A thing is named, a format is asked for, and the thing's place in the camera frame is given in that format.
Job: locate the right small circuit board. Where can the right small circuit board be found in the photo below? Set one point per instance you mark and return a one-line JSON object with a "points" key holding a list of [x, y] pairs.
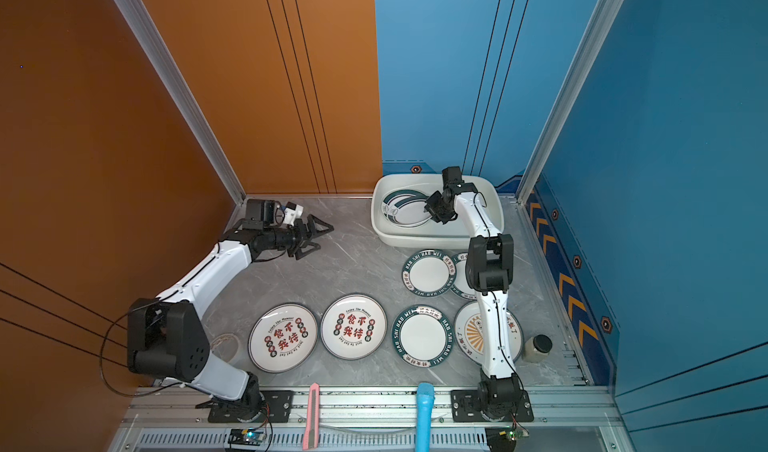
{"points": [[515, 433]]}

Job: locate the orange sunburst plate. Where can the orange sunburst plate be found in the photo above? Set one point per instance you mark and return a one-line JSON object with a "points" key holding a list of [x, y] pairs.
{"points": [[469, 333]]}

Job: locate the green lettered rim plate lower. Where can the green lettered rim plate lower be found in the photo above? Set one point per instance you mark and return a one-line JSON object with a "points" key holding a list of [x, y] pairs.
{"points": [[423, 336]]}

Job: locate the green circuit board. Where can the green circuit board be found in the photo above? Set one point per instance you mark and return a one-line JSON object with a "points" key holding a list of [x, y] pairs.
{"points": [[249, 439]]}

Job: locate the white plate red characters left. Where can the white plate red characters left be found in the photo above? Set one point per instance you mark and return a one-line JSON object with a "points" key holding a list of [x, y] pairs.
{"points": [[283, 338]]}

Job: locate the white plate red characters right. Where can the white plate red characters right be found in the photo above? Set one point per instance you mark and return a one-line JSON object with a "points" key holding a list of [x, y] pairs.
{"points": [[353, 327]]}

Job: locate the blue handle tool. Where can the blue handle tool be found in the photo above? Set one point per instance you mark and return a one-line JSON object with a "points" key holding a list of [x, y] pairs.
{"points": [[425, 398]]}

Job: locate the white plate red characters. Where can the white plate red characters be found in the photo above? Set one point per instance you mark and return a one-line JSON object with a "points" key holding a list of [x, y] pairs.
{"points": [[283, 338], [353, 327]]}

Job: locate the green lettered rim plate upper-right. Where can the green lettered rim plate upper-right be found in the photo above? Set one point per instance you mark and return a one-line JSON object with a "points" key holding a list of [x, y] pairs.
{"points": [[460, 286]]}

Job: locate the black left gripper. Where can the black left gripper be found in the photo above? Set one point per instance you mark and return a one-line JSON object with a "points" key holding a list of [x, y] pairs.
{"points": [[300, 238]]}

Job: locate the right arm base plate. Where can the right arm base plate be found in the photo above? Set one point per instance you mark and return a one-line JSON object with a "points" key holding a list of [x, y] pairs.
{"points": [[466, 407]]}

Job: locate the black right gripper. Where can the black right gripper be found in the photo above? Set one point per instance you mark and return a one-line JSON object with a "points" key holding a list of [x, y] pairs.
{"points": [[431, 207]]}

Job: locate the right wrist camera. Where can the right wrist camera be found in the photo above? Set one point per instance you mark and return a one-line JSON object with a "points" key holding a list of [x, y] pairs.
{"points": [[452, 179]]}

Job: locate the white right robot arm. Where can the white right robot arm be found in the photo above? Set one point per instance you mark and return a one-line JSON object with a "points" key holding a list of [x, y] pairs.
{"points": [[489, 272]]}

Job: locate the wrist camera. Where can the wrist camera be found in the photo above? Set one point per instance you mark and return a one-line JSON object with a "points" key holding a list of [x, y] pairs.
{"points": [[260, 214], [452, 179]]}

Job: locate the pink utility knife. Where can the pink utility knife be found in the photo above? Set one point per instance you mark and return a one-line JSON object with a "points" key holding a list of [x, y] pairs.
{"points": [[310, 438]]}

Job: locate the green red rim plate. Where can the green red rim plate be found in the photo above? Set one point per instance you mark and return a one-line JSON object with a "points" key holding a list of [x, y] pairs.
{"points": [[393, 198], [411, 214]]}

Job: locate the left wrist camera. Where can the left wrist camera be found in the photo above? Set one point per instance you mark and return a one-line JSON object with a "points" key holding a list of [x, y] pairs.
{"points": [[260, 214]]}

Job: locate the green lettered rim plate upper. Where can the green lettered rim plate upper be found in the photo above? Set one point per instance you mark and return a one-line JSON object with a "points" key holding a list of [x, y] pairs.
{"points": [[429, 273]]}

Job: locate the small jar black lid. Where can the small jar black lid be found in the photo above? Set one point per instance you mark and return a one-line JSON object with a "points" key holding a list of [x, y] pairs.
{"points": [[537, 348]]}

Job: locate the clear tape roll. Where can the clear tape roll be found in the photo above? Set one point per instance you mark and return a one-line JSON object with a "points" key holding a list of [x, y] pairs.
{"points": [[226, 346]]}

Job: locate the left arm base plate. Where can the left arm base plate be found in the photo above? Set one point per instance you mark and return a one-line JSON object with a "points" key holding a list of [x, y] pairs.
{"points": [[276, 406]]}

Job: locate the white plastic bin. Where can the white plastic bin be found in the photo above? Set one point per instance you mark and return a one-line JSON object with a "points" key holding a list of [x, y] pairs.
{"points": [[452, 236]]}

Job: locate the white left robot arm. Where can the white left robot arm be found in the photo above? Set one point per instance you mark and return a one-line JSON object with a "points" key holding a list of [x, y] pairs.
{"points": [[165, 335]]}

